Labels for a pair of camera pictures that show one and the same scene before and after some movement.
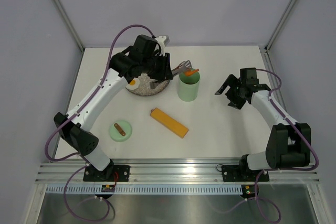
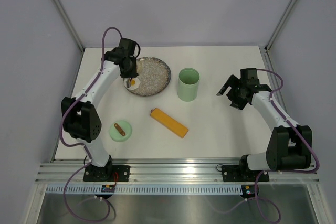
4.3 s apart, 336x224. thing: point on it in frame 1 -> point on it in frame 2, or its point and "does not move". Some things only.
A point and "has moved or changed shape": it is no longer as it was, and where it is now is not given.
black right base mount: (242, 173) does not move
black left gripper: (165, 72) -> (134, 73)
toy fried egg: (134, 84) does not move
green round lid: (121, 130) does not move
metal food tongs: (182, 67) has moved or changed shape
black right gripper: (232, 81) does not move
